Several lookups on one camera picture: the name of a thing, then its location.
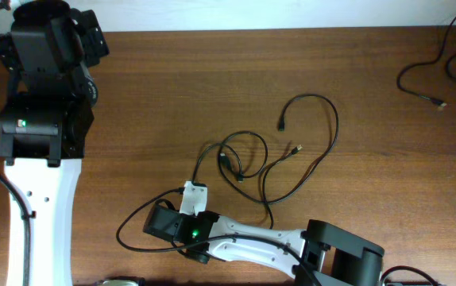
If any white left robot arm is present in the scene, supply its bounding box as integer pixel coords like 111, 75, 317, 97
0, 1, 109, 285

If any black USB cable gold plug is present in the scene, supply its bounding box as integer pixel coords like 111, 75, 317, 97
261, 93, 340, 230

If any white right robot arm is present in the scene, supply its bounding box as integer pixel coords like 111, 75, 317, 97
143, 204, 385, 285

